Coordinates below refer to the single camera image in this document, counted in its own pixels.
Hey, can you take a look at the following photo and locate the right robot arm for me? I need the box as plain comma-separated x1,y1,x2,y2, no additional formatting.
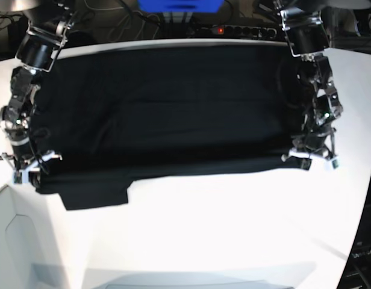
0,1,76,188

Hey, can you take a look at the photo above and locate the blue box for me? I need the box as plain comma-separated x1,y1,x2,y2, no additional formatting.
138,0,224,13

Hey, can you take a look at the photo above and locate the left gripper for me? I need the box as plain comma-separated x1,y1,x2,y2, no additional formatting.
281,128,337,171

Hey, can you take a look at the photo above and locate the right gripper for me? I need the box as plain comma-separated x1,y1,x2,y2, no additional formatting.
0,143,63,188

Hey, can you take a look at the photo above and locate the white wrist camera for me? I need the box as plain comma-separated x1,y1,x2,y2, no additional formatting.
326,156,340,171
11,170,23,185

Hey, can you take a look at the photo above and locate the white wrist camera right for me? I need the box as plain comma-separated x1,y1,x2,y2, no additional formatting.
11,170,23,185

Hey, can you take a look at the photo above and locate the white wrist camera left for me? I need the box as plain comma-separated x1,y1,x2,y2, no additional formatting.
326,156,340,171

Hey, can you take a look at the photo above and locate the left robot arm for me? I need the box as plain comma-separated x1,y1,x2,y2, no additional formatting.
273,1,343,170

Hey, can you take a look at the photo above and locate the black power strip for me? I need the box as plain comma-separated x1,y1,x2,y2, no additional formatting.
199,25,278,40

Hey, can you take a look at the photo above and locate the black T-shirt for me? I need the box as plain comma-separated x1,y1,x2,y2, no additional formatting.
31,45,303,210

